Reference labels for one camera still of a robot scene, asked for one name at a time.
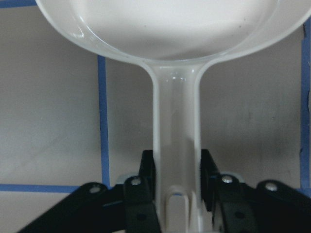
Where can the beige plastic dustpan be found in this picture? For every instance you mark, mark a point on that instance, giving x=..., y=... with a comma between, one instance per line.
x=175, y=41

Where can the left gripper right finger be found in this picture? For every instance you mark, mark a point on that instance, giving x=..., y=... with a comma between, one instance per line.
x=270, y=207

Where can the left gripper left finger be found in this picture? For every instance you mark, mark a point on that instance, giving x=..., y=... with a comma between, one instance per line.
x=93, y=208

